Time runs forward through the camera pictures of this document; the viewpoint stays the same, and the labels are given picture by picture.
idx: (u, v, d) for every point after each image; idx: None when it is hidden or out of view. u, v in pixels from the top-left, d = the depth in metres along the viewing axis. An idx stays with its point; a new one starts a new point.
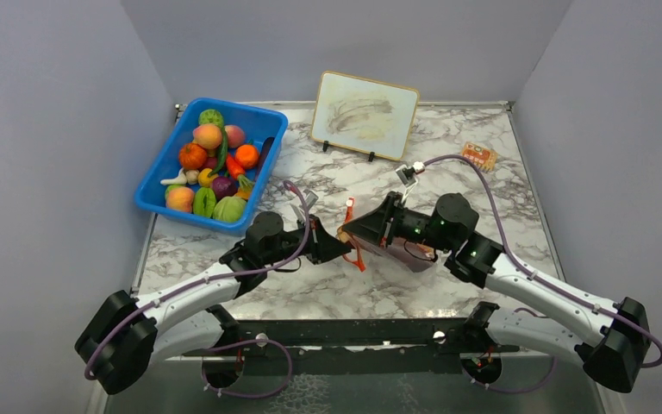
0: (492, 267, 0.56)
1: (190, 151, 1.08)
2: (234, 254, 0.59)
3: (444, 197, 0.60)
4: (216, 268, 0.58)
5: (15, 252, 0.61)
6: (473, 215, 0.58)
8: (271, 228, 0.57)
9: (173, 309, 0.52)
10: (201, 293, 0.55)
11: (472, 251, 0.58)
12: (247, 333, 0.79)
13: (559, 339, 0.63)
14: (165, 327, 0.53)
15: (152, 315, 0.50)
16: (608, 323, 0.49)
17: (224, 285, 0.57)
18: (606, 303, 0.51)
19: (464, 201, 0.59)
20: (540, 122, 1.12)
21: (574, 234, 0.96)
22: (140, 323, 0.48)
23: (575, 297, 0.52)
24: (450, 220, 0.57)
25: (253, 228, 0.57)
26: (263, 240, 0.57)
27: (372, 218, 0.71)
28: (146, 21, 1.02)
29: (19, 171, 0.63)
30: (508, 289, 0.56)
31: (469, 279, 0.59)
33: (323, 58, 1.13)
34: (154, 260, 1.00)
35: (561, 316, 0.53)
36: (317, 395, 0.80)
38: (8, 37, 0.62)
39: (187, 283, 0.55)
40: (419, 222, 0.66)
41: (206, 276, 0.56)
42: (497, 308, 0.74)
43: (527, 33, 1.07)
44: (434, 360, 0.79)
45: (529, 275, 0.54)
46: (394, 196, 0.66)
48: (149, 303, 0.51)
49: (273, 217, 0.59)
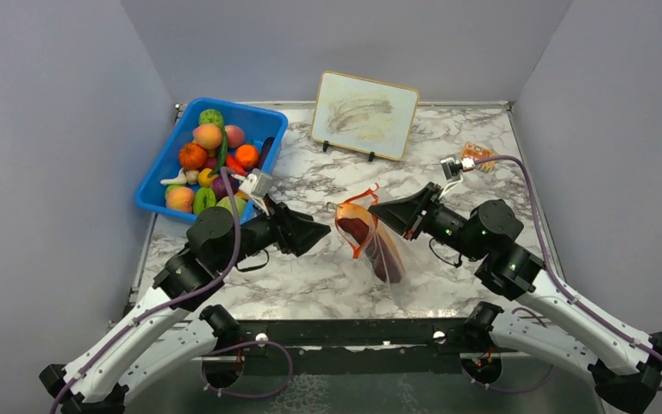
0: (532, 285, 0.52)
1: (190, 151, 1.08)
2: (172, 266, 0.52)
3: (486, 204, 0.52)
4: (150, 301, 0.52)
5: (16, 251, 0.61)
6: (520, 226, 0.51)
8: (215, 230, 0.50)
9: (103, 372, 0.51)
10: (131, 340, 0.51)
11: (511, 263, 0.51)
12: (247, 333, 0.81)
13: (571, 355, 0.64)
14: (112, 379, 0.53)
15: (78, 390, 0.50)
16: (644, 360, 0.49)
17: (155, 323, 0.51)
18: (642, 336, 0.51)
19: (508, 210, 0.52)
20: (540, 122, 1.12)
21: (574, 234, 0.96)
22: (66, 404, 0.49)
23: (615, 329, 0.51)
24: (493, 230, 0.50)
25: (194, 230, 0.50)
26: (207, 242, 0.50)
27: (403, 208, 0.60)
28: (146, 21, 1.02)
29: (20, 171, 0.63)
30: (543, 309, 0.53)
31: (502, 292, 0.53)
33: (324, 58, 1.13)
34: (154, 260, 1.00)
35: (593, 343, 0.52)
36: (317, 395, 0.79)
38: (9, 38, 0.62)
39: (113, 335, 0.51)
40: (452, 223, 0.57)
41: (132, 320, 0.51)
42: (501, 312, 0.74)
43: (527, 33, 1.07)
44: (433, 360, 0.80)
45: (571, 298, 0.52)
46: (433, 188, 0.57)
48: (72, 378, 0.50)
49: (219, 216, 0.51)
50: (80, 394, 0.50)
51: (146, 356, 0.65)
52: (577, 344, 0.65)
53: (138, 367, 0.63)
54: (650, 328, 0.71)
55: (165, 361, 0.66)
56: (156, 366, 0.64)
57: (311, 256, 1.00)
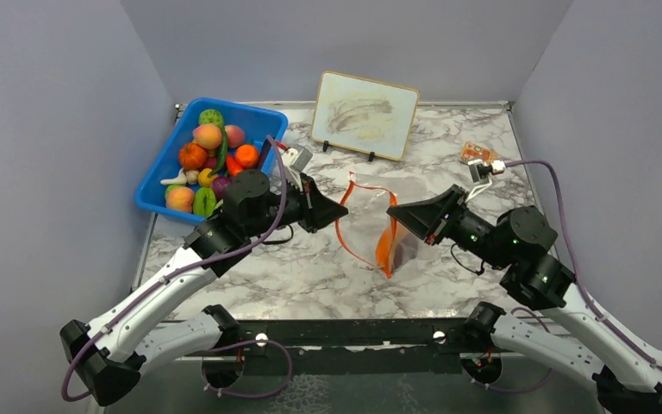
0: (563, 300, 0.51)
1: (190, 151, 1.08)
2: (205, 227, 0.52)
3: (516, 210, 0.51)
4: (180, 260, 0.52)
5: (16, 250, 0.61)
6: (552, 235, 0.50)
8: (252, 191, 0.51)
9: (129, 329, 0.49)
10: (161, 297, 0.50)
11: (544, 275, 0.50)
12: (247, 333, 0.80)
13: (575, 363, 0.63)
14: (134, 341, 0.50)
15: (103, 345, 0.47)
16: None
17: (188, 280, 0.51)
18: None
19: (540, 219, 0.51)
20: (540, 123, 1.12)
21: (573, 233, 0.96)
22: (91, 360, 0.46)
23: (638, 348, 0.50)
24: (525, 240, 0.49)
25: (232, 189, 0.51)
26: (244, 203, 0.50)
27: (425, 212, 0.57)
28: (146, 20, 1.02)
29: (20, 170, 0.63)
30: (569, 323, 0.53)
31: (530, 303, 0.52)
33: (324, 58, 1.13)
34: (154, 260, 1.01)
35: (615, 361, 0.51)
36: (317, 395, 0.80)
38: (9, 37, 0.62)
39: (142, 292, 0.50)
40: (478, 229, 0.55)
41: (163, 277, 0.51)
42: (501, 314, 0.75)
43: (527, 33, 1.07)
44: (434, 360, 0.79)
45: (598, 316, 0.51)
46: (459, 192, 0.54)
48: (98, 333, 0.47)
49: (255, 178, 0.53)
50: (106, 350, 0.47)
51: (162, 335, 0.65)
52: (582, 351, 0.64)
53: (153, 342, 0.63)
54: (649, 328, 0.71)
55: (176, 344, 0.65)
56: (171, 346, 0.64)
57: (311, 256, 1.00)
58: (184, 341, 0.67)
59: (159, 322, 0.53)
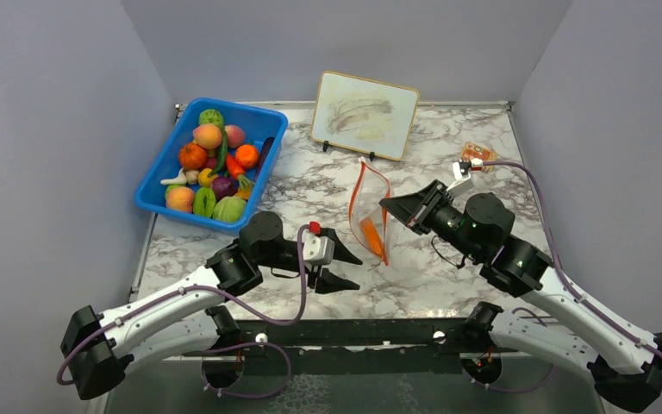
0: (538, 283, 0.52)
1: (190, 151, 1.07)
2: (226, 254, 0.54)
3: (472, 197, 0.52)
4: (200, 276, 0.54)
5: (16, 249, 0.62)
6: (508, 215, 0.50)
8: (265, 233, 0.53)
9: (139, 326, 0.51)
10: (176, 306, 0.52)
11: (516, 260, 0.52)
12: (247, 333, 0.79)
13: (571, 354, 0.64)
14: (137, 340, 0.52)
15: (112, 335, 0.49)
16: (648, 360, 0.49)
17: (202, 297, 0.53)
18: (647, 336, 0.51)
19: (496, 201, 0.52)
20: (540, 123, 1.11)
21: (573, 233, 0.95)
22: (98, 346, 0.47)
23: (621, 329, 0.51)
24: (483, 222, 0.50)
25: (248, 229, 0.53)
26: (257, 243, 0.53)
27: (410, 202, 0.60)
28: (146, 20, 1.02)
29: (19, 171, 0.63)
30: (549, 308, 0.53)
31: (508, 290, 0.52)
33: (324, 58, 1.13)
34: (154, 260, 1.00)
35: (597, 341, 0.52)
36: (317, 395, 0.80)
38: (9, 38, 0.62)
39: (160, 296, 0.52)
40: (454, 217, 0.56)
41: (182, 288, 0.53)
42: (501, 311, 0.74)
43: (527, 33, 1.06)
44: (433, 360, 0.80)
45: (577, 297, 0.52)
46: (440, 185, 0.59)
48: (111, 323, 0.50)
49: (271, 220, 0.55)
50: (113, 341, 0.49)
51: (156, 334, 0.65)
52: (577, 341, 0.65)
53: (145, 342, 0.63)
54: (648, 324, 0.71)
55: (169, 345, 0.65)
56: (162, 346, 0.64)
57: None
58: (177, 342, 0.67)
59: (164, 327, 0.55)
